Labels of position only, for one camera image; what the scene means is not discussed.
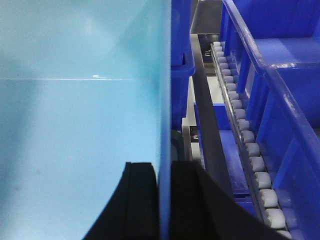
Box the grey roller conveyor track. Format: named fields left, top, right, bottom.
left=210, top=41, right=292, bottom=240

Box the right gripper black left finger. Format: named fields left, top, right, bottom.
left=84, top=162, right=160, bottom=240

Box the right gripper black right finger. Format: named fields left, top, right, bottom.
left=170, top=161, right=285, bottom=240

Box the dark blue bin behind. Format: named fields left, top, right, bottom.
left=170, top=0, right=195, bottom=131

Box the dark blue bin lower right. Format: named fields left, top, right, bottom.
left=219, top=0, right=320, bottom=240

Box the steel lane divider rail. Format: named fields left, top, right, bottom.
left=189, top=0, right=235, bottom=198

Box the dark blue bin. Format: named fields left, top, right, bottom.
left=219, top=0, right=320, bottom=240
left=170, top=0, right=195, bottom=131

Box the light blue plastic bin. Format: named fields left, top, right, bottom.
left=0, top=0, right=171, bottom=240

